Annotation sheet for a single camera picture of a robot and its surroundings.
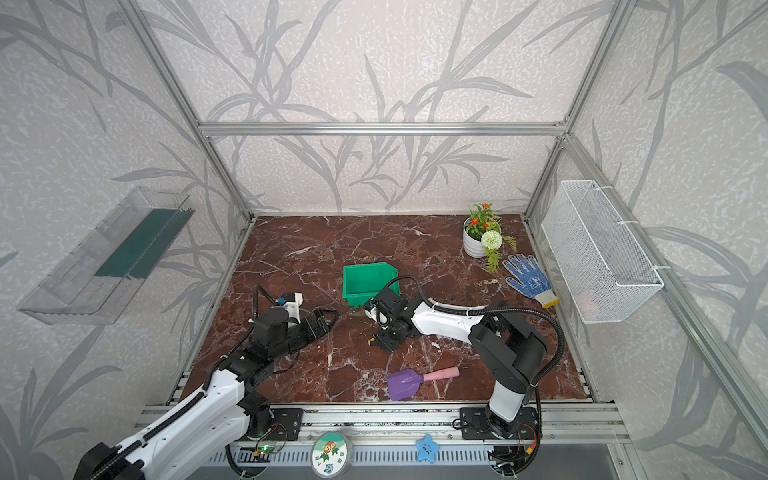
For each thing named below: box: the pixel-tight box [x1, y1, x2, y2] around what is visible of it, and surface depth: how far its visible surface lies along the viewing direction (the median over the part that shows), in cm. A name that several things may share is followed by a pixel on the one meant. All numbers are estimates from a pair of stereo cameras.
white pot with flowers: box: [463, 203, 517, 273], surface depth 99 cm
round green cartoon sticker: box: [311, 431, 354, 479], surface depth 64 cm
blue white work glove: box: [502, 254, 560, 309], surface depth 104 cm
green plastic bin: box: [342, 262, 401, 309], surface depth 101 cm
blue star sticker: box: [416, 434, 440, 464], surface depth 71 cm
